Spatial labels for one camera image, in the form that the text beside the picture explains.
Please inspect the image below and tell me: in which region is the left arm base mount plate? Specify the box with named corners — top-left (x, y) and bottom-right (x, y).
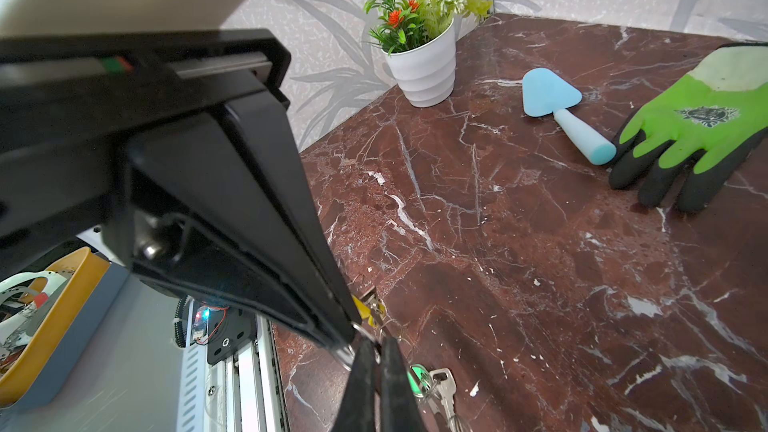
top-left (206, 308), bottom-right (257, 366)

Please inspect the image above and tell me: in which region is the green black garden glove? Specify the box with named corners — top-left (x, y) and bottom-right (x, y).
top-left (608, 43), bottom-right (767, 213)

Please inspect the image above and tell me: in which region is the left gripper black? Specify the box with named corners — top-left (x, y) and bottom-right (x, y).
top-left (1, 29), bottom-right (357, 350)

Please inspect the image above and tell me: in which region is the key with green tag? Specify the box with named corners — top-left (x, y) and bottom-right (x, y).
top-left (408, 364), bottom-right (462, 432)

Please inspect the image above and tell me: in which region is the key with yellow tag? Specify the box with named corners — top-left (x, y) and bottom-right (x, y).
top-left (353, 287), bottom-right (387, 329)

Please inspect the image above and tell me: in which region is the light blue toy trowel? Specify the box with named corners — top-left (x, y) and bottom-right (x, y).
top-left (522, 68), bottom-right (616, 165)

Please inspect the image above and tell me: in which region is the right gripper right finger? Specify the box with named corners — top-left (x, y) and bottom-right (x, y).
top-left (380, 336), bottom-right (427, 432)

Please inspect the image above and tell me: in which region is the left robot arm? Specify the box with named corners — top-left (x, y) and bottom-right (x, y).
top-left (1, 0), bottom-right (359, 350)

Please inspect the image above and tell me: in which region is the potted plant white pot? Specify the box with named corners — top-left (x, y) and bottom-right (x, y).
top-left (363, 0), bottom-right (492, 108)

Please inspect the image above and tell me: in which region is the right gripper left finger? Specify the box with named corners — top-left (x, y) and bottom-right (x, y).
top-left (331, 339), bottom-right (376, 432)

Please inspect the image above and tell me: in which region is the green lit circuit board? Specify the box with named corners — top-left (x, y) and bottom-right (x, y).
top-left (191, 306), bottom-right (211, 345)

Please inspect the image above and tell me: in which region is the yellow tray with parts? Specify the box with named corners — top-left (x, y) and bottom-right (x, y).
top-left (1, 247), bottom-right (126, 409)

